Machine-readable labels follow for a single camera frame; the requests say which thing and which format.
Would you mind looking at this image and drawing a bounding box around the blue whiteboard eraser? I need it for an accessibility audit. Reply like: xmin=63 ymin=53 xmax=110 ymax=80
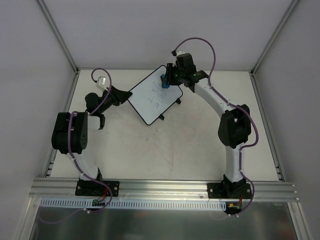
xmin=160 ymin=74 xmax=170 ymax=89

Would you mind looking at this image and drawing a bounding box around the white whiteboard with black frame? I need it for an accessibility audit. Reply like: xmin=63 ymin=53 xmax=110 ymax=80
xmin=128 ymin=65 xmax=183 ymax=126

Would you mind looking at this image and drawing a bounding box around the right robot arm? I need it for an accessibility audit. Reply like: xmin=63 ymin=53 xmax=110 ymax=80
xmin=160 ymin=50 xmax=252 ymax=198

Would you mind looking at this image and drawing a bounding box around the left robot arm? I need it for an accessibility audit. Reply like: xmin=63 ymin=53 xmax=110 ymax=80
xmin=51 ymin=86 xmax=133 ymax=195

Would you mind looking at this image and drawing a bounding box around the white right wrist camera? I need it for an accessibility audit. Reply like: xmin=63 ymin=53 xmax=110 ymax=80
xmin=171 ymin=50 xmax=185 ymax=58

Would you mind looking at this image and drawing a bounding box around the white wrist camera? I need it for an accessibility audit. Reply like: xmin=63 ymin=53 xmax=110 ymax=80
xmin=96 ymin=76 xmax=108 ymax=91
xmin=171 ymin=50 xmax=185 ymax=58

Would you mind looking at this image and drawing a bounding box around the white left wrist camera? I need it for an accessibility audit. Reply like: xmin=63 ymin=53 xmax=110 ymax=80
xmin=96 ymin=76 xmax=108 ymax=91

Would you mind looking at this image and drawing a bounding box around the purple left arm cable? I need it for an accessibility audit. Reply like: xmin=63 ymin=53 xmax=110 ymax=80
xmin=37 ymin=67 xmax=113 ymax=225

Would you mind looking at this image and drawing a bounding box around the left table edge rail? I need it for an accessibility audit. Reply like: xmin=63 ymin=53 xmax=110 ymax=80
xmin=43 ymin=70 xmax=80 ymax=178

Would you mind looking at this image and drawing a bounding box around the table edge rail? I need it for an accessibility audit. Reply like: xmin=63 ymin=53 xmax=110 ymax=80
xmin=43 ymin=70 xmax=80 ymax=178
xmin=249 ymin=72 xmax=286 ymax=182

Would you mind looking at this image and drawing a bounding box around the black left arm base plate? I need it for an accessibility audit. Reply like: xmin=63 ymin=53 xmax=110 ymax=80
xmin=75 ymin=179 xmax=120 ymax=197

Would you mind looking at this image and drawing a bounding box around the white slotted cable duct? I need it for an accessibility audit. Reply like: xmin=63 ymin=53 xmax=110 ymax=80
xmin=39 ymin=197 xmax=227 ymax=211

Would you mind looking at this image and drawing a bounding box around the aluminium mounting rail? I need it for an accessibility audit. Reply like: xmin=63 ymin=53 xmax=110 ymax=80
xmin=28 ymin=177 xmax=300 ymax=202

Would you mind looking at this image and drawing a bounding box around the left aluminium frame post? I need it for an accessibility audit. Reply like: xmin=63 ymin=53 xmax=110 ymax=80
xmin=35 ymin=0 xmax=79 ymax=73

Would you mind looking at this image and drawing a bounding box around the aluminium frame post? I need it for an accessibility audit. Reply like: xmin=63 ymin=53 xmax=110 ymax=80
xmin=250 ymin=0 xmax=301 ymax=76
xmin=35 ymin=0 xmax=79 ymax=73

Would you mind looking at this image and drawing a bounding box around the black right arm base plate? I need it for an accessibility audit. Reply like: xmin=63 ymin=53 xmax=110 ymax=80
xmin=206 ymin=182 xmax=253 ymax=200

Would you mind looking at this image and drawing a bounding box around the right aluminium frame post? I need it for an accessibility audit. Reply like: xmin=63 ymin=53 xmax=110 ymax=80
xmin=250 ymin=0 xmax=301 ymax=76

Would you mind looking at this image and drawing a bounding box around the right table edge rail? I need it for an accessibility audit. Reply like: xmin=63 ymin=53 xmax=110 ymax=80
xmin=249 ymin=72 xmax=286 ymax=182

